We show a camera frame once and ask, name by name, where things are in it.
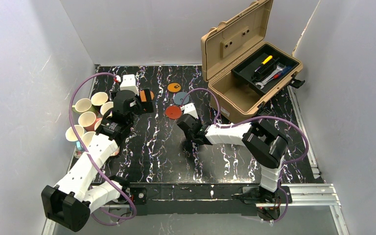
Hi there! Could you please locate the red coaster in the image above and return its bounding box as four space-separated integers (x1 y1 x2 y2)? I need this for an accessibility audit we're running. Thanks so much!
165 105 183 120

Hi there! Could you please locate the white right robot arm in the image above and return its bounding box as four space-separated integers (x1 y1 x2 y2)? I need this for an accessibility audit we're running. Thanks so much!
176 114 288 203

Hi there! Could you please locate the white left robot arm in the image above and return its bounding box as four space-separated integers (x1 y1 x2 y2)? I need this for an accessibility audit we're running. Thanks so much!
41 89 154 232

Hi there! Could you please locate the orange wooden coaster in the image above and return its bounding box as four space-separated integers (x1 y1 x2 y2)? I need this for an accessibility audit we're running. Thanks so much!
139 89 154 102

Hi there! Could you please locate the blue grey coaster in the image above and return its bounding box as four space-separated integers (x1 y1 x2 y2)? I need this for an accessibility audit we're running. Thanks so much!
173 92 189 106

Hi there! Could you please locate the orange smiley coaster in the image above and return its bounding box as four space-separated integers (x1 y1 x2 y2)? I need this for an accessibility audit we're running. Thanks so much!
167 82 182 93

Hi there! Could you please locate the yellow mug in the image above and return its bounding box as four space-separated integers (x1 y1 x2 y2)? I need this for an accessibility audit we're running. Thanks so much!
100 101 114 116

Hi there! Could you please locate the pink mug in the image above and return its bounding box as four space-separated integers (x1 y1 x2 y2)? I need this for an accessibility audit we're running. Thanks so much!
78 111 97 131

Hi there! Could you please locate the green mug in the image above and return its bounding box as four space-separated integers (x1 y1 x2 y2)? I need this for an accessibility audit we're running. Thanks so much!
71 98 96 114

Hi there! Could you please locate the blue mug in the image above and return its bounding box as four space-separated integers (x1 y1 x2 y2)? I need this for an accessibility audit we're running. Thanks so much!
65 125 85 145

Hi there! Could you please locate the floral tray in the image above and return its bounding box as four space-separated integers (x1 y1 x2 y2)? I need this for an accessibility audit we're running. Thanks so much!
73 142 120 158

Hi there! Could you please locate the tan plastic toolbox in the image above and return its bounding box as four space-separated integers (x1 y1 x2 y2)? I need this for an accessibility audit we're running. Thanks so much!
201 0 303 123

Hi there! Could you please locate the red blue screwdriver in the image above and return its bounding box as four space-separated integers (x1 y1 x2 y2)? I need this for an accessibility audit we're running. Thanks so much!
272 66 292 80

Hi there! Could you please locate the black toolbox tray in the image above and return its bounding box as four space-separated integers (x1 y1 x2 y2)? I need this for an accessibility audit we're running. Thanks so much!
231 43 302 96

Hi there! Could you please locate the silver wrench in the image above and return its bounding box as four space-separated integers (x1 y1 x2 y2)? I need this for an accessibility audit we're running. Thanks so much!
256 64 286 89

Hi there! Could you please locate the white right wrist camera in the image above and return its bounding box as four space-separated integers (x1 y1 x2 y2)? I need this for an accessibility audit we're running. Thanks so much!
181 103 199 119

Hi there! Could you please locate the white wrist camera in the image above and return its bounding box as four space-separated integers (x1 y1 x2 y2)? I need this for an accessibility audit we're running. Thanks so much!
181 103 199 119
119 74 139 95

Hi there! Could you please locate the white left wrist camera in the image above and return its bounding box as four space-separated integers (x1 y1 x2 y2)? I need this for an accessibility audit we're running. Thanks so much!
119 74 139 95

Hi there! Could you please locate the yellow handled screwdriver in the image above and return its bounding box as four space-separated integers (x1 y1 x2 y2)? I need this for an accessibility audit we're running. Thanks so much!
255 55 273 72

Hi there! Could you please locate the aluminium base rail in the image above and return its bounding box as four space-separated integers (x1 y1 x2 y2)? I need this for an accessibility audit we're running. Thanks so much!
42 183 351 235

